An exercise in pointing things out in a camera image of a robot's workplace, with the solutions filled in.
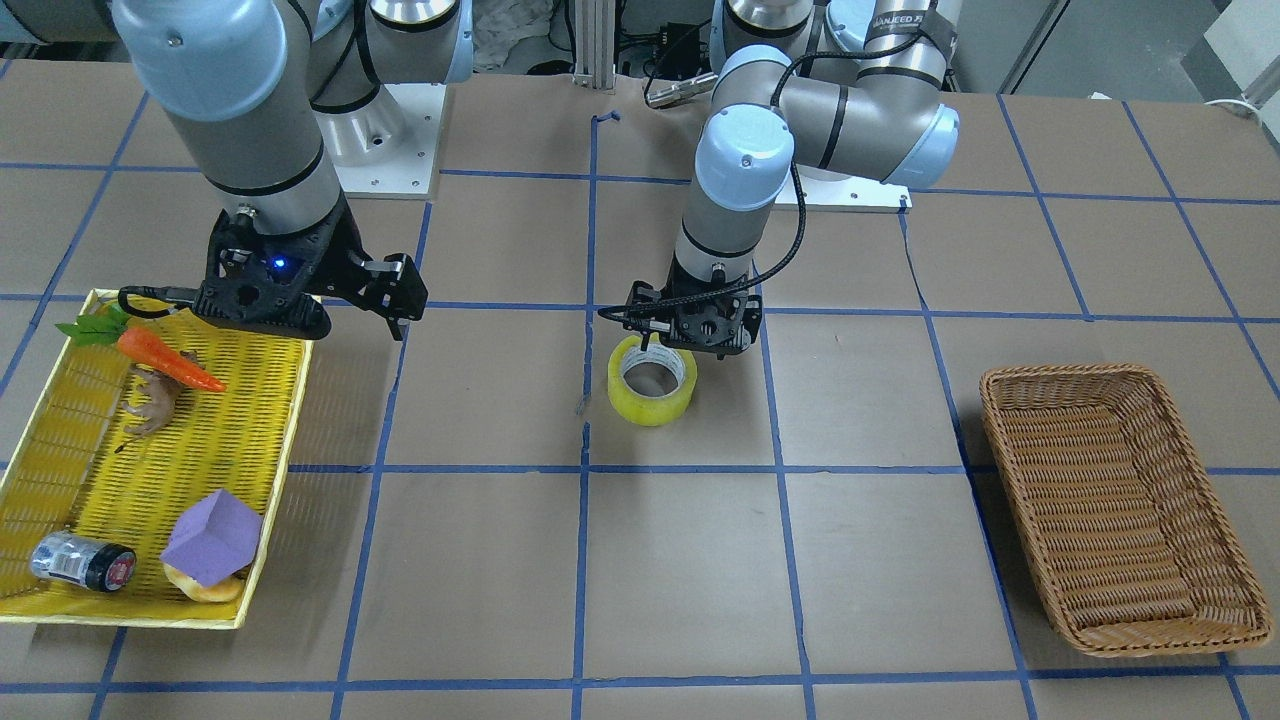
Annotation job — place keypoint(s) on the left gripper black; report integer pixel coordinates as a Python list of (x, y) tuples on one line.
[(645, 303)]

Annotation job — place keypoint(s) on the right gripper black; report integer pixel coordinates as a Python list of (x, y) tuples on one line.
[(337, 252)]

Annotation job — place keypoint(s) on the yellow tape roll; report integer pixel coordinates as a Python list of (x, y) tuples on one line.
[(655, 393)]

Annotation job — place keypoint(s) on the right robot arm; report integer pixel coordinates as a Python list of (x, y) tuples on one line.
[(271, 98)]

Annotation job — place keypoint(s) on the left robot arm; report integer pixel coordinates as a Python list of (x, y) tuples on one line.
[(848, 87)]

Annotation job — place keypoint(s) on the brown toy animal figure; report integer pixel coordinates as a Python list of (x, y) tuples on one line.
[(161, 394)]

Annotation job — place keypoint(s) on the purple foam cube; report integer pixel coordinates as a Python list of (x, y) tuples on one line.
[(214, 538)]

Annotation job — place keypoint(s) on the orange toy carrot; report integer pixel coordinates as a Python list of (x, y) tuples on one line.
[(112, 327)]

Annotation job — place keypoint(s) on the yellow woven basket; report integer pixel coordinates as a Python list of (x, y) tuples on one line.
[(73, 470)]

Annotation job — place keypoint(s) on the toy bread croissant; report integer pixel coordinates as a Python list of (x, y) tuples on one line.
[(226, 590)]

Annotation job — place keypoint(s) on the brown wicker basket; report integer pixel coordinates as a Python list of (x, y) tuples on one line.
[(1126, 539)]

